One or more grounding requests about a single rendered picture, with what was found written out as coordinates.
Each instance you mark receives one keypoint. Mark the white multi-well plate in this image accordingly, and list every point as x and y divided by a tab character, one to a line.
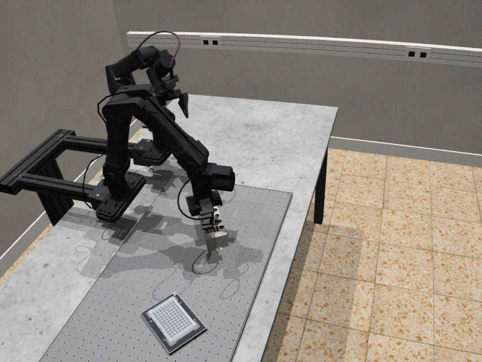
172	320

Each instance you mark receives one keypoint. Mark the white operator panel with labelled keys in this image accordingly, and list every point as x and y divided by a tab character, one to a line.
216	238

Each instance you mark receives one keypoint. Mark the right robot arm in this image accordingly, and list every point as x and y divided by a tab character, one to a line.
119	110

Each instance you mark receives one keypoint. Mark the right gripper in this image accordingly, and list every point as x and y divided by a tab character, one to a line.
203	204

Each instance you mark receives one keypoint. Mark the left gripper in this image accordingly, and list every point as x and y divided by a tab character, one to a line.
162	94

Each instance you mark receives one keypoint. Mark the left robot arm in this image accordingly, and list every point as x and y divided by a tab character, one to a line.
159	63

